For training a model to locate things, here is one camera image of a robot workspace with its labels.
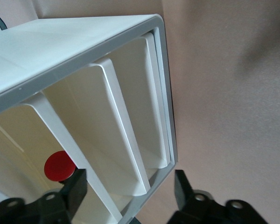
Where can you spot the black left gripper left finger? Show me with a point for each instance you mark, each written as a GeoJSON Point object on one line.
{"type": "Point", "coordinates": [74, 193]}

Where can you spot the white plastic drawer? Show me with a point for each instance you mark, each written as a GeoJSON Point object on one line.
{"type": "Point", "coordinates": [61, 140]}

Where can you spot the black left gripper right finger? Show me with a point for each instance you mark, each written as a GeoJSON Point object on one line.
{"type": "Point", "coordinates": [184, 193]}

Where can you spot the red mushroom push button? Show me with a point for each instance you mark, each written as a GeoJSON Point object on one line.
{"type": "Point", "coordinates": [58, 165]}

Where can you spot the white drawer cabinet housing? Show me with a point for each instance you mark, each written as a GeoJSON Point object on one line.
{"type": "Point", "coordinates": [49, 42]}

